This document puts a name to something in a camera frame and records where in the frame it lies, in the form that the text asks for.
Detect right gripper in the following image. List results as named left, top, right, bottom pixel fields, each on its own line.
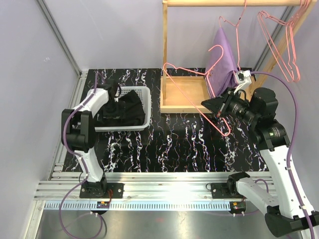
left=202, top=87, right=259, bottom=125

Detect purple garment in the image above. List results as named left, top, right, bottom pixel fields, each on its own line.
left=205, top=28, right=238, bottom=98

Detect pink hanger with purple garment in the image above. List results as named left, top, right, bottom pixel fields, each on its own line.
left=218, top=0, right=247, bottom=70

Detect black trousers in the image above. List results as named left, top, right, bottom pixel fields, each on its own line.
left=94, top=90, right=146, bottom=127

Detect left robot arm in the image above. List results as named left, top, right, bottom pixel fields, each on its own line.
left=61, top=81, right=125, bottom=198

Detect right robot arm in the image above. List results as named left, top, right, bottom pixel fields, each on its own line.
left=201, top=88, right=319, bottom=238

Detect wooden clothes rack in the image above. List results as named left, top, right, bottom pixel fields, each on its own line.
left=159, top=0, right=315, bottom=114

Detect black marbled mat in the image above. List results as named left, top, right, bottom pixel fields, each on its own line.
left=62, top=68, right=272, bottom=173

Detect white plastic basket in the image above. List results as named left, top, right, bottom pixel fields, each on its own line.
left=95, top=86, right=152, bottom=132

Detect empty pink wire hangers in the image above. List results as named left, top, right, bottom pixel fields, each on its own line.
left=257, top=0, right=316, bottom=82

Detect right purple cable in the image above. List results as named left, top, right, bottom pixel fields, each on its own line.
left=250, top=71, right=316, bottom=239

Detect purple cable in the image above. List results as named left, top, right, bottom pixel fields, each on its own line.
left=62, top=72, right=102, bottom=180
left=250, top=71, right=316, bottom=239

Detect aluminium rail base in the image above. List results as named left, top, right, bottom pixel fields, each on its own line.
left=33, top=171, right=277, bottom=211

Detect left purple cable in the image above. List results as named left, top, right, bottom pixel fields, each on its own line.
left=62, top=72, right=102, bottom=180

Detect aluminium corner post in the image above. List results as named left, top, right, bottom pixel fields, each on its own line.
left=35, top=0, right=82, bottom=77

